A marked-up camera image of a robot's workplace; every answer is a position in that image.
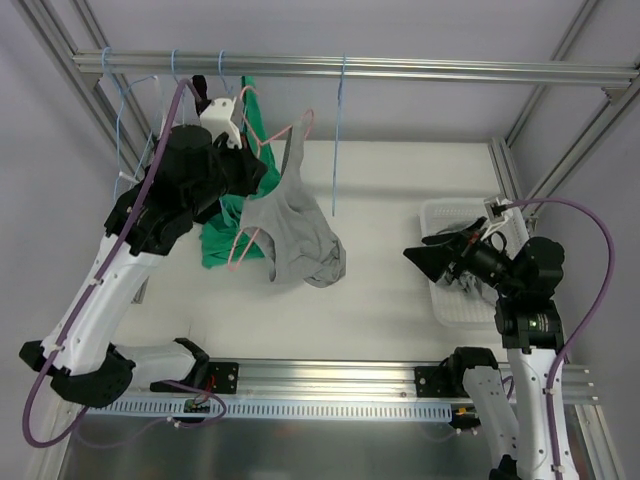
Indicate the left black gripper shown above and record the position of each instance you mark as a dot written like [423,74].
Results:
[242,170]

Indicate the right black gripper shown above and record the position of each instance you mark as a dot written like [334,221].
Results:
[458,257]

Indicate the grey tank top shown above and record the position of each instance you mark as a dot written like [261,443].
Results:
[289,227]
[469,285]

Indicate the green tank top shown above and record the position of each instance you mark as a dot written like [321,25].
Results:
[218,233]

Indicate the pink hanger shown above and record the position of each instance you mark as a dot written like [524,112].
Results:
[233,265]

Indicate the blue hanger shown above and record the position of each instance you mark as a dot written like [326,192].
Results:
[337,135]
[179,97]
[227,84]
[120,130]

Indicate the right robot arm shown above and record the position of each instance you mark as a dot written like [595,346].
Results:
[530,440]

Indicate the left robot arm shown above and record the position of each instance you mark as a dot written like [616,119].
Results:
[190,172]

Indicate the white tank top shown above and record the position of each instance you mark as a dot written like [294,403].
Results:
[160,100]

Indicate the black tank top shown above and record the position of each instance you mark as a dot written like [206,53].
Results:
[203,101]

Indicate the white plastic basket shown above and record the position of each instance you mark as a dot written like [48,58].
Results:
[453,308]

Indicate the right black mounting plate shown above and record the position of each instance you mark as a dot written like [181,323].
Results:
[432,381]

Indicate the black mounting plate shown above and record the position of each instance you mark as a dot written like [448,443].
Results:
[432,381]
[222,377]

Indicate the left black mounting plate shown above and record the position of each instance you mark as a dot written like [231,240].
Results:
[222,377]

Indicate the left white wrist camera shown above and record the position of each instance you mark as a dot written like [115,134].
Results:
[217,119]

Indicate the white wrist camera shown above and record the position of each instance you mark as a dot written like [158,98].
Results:
[498,213]
[217,119]

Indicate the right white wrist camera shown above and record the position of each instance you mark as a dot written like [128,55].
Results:
[498,213]

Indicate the aluminium hanging rail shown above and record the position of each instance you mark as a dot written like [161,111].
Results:
[464,71]

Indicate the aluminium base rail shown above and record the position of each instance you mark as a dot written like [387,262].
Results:
[320,377]

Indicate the slotted cable duct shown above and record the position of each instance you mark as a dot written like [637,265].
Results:
[272,409]

